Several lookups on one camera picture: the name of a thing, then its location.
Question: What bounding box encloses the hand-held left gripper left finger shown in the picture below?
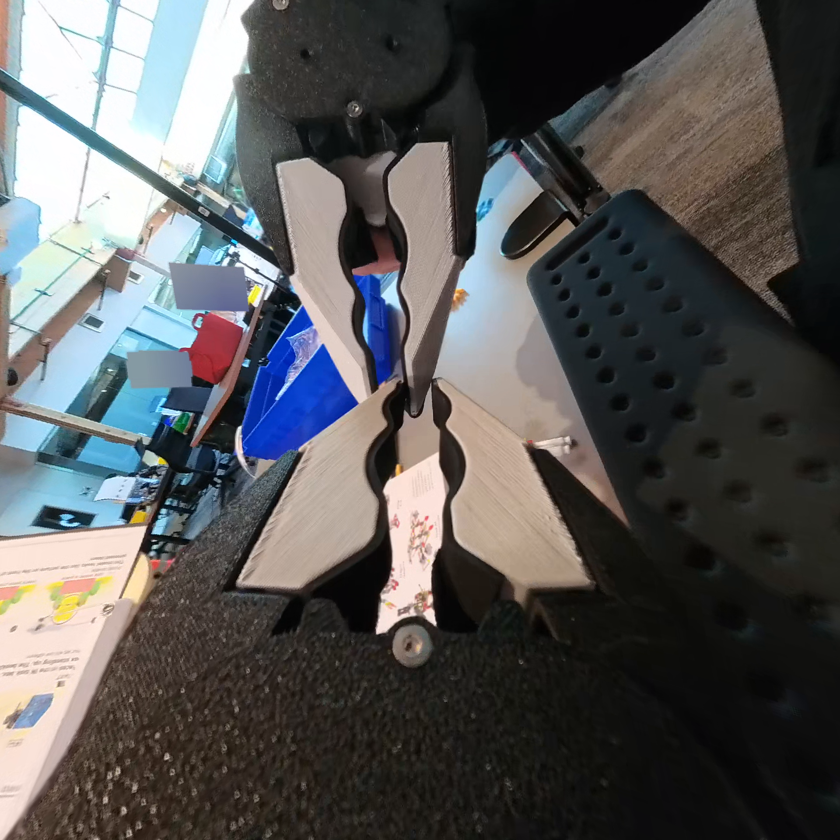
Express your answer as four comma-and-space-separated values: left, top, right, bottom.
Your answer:
235, 379, 404, 597

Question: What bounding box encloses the black wall poster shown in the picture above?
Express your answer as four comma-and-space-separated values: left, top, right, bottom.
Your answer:
31, 505, 96, 531

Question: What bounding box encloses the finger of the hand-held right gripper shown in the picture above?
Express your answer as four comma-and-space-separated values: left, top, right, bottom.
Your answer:
274, 156, 380, 404
386, 140, 468, 418

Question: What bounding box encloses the white printed instruction sheet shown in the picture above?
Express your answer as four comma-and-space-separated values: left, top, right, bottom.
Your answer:
377, 453, 450, 634

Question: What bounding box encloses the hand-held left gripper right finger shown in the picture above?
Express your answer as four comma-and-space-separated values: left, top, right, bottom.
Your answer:
431, 378, 596, 608

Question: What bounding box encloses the brown wooden table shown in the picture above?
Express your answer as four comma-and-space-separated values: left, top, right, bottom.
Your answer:
190, 282, 266, 448

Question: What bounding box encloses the red container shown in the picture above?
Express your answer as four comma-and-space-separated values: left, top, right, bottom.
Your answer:
180, 314, 245, 385

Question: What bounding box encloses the white illustrated task sheet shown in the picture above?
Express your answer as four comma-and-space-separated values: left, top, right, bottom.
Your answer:
0, 525, 148, 815

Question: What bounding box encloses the clear plastic bag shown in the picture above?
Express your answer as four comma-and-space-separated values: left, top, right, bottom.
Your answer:
279, 328, 322, 398

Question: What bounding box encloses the blue plastic bin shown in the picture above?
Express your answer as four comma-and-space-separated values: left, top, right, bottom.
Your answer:
241, 274, 395, 460

